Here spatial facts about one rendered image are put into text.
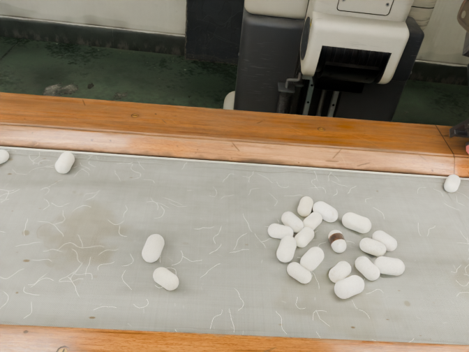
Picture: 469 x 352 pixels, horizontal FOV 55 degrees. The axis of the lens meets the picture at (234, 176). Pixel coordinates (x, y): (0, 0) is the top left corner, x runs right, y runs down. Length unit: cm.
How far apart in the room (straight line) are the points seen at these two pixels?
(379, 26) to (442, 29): 171
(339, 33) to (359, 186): 49
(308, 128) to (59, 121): 39
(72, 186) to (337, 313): 38
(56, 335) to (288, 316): 24
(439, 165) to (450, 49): 213
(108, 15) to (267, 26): 149
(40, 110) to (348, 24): 68
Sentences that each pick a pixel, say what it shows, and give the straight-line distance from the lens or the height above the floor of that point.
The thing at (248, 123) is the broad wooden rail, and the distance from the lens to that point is 74.
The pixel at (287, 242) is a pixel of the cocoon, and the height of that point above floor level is 76.
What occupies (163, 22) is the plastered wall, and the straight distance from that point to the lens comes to 267.
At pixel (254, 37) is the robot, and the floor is 63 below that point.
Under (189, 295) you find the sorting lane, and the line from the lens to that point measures 52.
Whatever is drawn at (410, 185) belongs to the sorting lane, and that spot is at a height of 74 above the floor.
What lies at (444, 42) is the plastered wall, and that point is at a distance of 285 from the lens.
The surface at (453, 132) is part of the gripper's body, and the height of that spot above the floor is 80.
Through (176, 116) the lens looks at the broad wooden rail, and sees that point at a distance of 74.
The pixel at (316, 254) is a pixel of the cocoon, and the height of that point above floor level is 76.
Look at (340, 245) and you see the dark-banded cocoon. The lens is 58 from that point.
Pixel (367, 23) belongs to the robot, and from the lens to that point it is 112.
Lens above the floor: 116
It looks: 40 degrees down
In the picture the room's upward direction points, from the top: 7 degrees clockwise
